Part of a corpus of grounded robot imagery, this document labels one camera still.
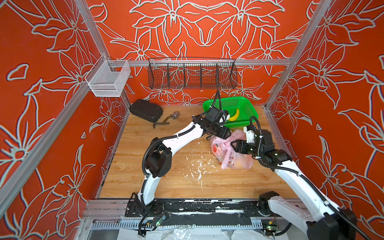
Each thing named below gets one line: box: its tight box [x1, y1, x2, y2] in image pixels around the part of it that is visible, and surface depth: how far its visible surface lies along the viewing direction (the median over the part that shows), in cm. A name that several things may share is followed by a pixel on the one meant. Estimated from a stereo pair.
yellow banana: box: [229, 108, 240, 122], surface depth 111 cm
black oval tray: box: [129, 99, 163, 123], surface depth 114 cm
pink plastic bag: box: [210, 129, 254, 170], surface depth 83 cm
